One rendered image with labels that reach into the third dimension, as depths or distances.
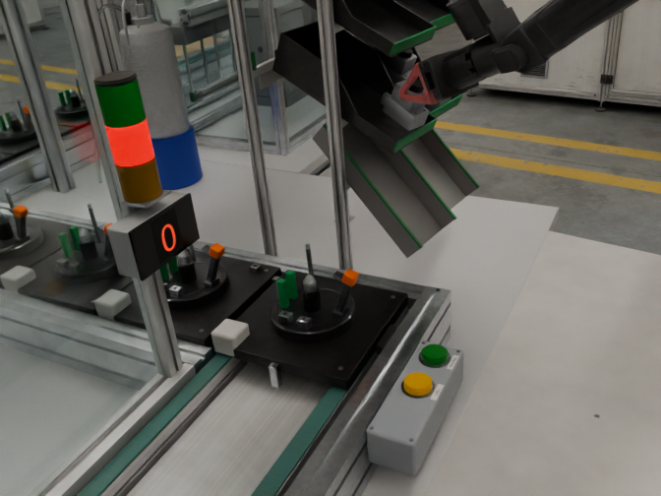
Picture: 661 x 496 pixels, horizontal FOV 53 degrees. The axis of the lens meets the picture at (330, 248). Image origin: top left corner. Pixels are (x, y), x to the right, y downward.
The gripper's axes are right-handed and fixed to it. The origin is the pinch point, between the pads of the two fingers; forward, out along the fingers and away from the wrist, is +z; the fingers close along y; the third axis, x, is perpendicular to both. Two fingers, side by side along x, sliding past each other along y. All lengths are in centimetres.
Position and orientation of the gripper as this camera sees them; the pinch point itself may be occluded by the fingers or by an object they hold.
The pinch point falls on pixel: (412, 91)
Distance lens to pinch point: 114.1
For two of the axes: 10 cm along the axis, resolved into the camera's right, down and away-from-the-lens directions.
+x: 3.6, 9.2, 1.2
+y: -6.9, 3.5, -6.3
